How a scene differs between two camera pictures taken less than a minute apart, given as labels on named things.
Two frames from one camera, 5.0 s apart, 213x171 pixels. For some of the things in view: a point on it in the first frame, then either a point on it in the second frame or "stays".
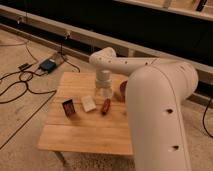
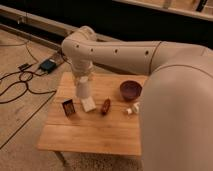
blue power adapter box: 48,65 stays
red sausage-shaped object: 106,106 stays
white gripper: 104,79 -> 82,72
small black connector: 23,66 stays
